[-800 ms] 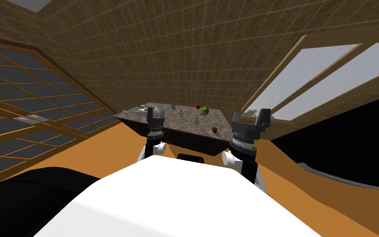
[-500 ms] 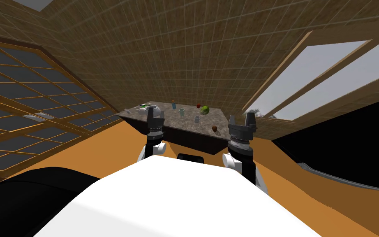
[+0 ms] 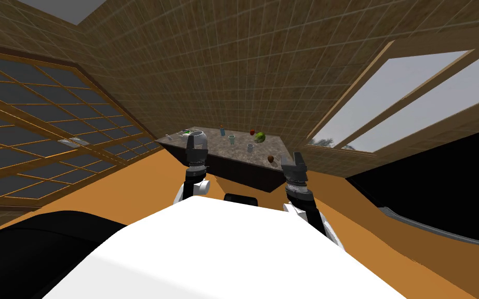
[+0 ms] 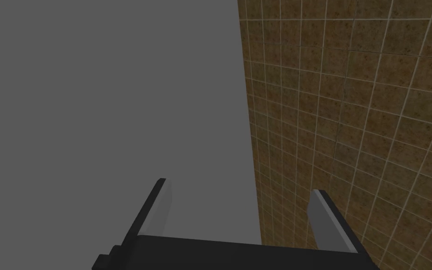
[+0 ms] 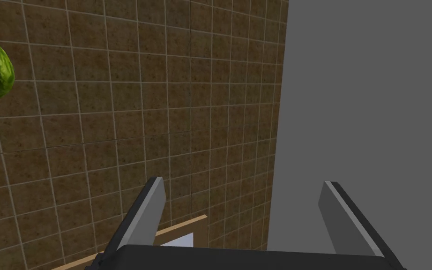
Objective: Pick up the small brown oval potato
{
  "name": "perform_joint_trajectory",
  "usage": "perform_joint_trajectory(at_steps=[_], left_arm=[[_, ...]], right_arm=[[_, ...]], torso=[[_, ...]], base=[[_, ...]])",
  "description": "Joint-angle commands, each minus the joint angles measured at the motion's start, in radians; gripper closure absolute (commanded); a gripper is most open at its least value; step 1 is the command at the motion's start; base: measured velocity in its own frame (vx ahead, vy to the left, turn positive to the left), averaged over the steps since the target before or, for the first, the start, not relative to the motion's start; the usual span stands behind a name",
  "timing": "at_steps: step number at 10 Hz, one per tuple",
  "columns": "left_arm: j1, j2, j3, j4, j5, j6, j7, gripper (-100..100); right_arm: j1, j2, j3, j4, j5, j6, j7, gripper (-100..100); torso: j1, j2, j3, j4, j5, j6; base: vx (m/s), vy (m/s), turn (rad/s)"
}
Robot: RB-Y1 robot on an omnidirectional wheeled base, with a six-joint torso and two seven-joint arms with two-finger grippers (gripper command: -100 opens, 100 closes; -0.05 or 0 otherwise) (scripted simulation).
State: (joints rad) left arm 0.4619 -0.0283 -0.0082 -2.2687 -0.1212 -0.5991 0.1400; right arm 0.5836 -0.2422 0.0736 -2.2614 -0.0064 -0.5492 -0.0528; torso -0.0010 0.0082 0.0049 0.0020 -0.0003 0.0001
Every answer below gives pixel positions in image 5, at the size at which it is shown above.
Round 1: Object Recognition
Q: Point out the wooden framed picture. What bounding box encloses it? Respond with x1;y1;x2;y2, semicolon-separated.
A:
51;214;209;270

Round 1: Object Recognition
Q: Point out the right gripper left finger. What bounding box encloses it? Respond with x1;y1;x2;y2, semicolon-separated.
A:
104;176;167;253

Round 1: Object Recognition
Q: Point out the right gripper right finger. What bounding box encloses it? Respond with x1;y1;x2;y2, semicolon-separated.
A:
318;181;395;258

